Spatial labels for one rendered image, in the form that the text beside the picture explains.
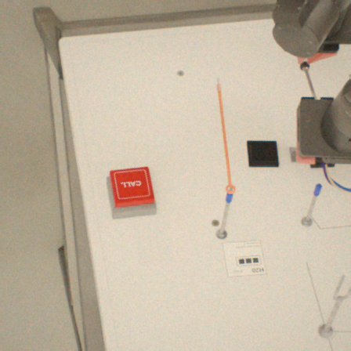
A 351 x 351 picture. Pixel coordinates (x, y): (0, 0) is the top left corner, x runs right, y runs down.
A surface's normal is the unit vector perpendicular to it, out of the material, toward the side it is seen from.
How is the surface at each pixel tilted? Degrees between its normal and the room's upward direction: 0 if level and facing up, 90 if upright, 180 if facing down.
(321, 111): 28
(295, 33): 63
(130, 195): 48
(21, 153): 0
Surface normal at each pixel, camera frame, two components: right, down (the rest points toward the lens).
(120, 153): 0.07, -0.55
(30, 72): 0.18, 0.25
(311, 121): 0.07, -0.23
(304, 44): -0.51, 0.77
